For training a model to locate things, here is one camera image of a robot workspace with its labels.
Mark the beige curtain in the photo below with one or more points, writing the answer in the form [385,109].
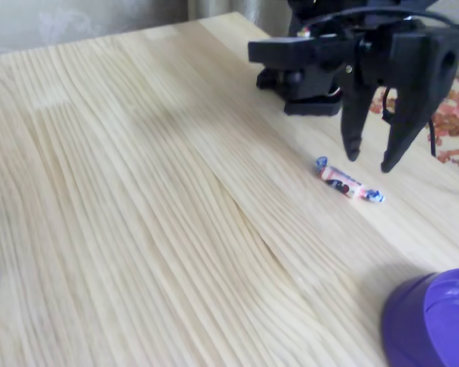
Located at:
[233,15]

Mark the purple plastic bowl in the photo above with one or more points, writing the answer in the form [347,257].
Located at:
[405,325]

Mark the white red candy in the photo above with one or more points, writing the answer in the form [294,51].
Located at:
[344,183]

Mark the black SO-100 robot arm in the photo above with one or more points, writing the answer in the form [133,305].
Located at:
[310,88]

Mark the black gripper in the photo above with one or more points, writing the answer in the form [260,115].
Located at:
[413,65]

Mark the grey sheer curtain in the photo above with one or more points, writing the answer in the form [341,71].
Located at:
[61,23]

